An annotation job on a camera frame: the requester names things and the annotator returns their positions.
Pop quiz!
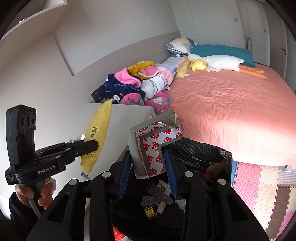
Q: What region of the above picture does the yellow snack packet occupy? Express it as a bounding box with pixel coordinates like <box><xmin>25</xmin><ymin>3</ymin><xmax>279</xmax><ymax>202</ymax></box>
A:
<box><xmin>80</xmin><ymin>99</ymin><xmax>112</xmax><ymax>176</ymax></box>

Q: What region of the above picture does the purple knotted plastic bag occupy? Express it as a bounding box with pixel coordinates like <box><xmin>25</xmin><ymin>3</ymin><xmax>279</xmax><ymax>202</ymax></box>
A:
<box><xmin>140</xmin><ymin>184</ymin><xmax>173</xmax><ymax>206</ymax></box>

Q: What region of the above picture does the black trash bag bin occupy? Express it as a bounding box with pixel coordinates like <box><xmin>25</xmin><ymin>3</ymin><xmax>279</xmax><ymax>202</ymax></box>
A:
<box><xmin>111</xmin><ymin>138</ymin><xmax>232</xmax><ymax>240</ymax></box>

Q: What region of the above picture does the left hand bare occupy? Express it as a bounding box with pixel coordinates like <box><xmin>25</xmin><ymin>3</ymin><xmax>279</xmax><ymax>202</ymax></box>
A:
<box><xmin>14</xmin><ymin>177</ymin><xmax>57</xmax><ymax>210</ymax></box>

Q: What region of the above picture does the coloured foam floor mat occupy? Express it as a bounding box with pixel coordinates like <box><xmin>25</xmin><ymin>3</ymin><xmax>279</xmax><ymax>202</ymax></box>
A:
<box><xmin>231</xmin><ymin>161</ymin><xmax>295</xmax><ymax>240</ymax></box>

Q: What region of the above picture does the navy rabbit print pajama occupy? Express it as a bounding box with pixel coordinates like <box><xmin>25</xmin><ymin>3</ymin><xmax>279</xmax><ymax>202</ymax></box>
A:
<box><xmin>104</xmin><ymin>74</ymin><xmax>145</xmax><ymax>104</ymax></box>

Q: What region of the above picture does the pink fleece garment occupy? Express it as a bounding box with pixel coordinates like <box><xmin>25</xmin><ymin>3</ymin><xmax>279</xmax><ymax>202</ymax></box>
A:
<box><xmin>114</xmin><ymin>68</ymin><xmax>142</xmax><ymax>88</ymax></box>

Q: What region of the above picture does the yellow fuzzy garment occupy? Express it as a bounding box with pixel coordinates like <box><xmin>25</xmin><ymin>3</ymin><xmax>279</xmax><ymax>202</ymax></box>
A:
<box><xmin>127</xmin><ymin>61</ymin><xmax>155</xmax><ymax>80</ymax></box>

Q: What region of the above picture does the pink Hello Kitty garment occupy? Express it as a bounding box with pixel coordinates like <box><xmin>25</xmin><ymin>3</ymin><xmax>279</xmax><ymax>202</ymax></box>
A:
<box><xmin>120</xmin><ymin>91</ymin><xmax>171</xmax><ymax>115</ymax></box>

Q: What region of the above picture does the white pink cartoon blanket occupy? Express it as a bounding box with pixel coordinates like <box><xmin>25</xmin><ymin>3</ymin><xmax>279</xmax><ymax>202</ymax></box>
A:
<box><xmin>140</xmin><ymin>65</ymin><xmax>175</xmax><ymax>101</ymax></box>

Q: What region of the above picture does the yellow long bolster pillow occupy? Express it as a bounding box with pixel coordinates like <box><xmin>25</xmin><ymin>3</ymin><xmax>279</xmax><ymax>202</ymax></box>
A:
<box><xmin>176</xmin><ymin>60</ymin><xmax>190</xmax><ymax>78</ymax></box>

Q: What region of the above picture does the yellow duck plush toy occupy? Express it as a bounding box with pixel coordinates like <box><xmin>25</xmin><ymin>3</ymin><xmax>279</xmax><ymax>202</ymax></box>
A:
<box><xmin>190</xmin><ymin>60</ymin><xmax>207</xmax><ymax>72</ymax></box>

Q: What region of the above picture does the white goose plush toy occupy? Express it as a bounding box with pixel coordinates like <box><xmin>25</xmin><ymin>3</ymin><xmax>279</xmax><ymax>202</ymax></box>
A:
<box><xmin>188</xmin><ymin>54</ymin><xmax>267</xmax><ymax>80</ymax></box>

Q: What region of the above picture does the patchwork checked pillow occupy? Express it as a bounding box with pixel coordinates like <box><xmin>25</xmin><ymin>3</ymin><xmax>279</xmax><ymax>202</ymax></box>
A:
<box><xmin>164</xmin><ymin>37</ymin><xmax>197</xmax><ymax>55</ymax></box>

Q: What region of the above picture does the teal blue quilt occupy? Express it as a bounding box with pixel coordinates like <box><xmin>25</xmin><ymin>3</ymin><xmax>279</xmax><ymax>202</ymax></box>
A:
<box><xmin>172</xmin><ymin>45</ymin><xmax>256</xmax><ymax>68</ymax></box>

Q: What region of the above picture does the black wall socket panel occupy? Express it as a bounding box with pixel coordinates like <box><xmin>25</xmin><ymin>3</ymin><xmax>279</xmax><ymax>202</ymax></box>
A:
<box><xmin>91</xmin><ymin>83</ymin><xmax>105</xmax><ymax>103</ymax></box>

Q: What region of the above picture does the white door with handle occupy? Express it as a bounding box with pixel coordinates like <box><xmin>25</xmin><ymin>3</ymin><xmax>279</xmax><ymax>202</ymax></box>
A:
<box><xmin>263</xmin><ymin>1</ymin><xmax>287</xmax><ymax>79</ymax></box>

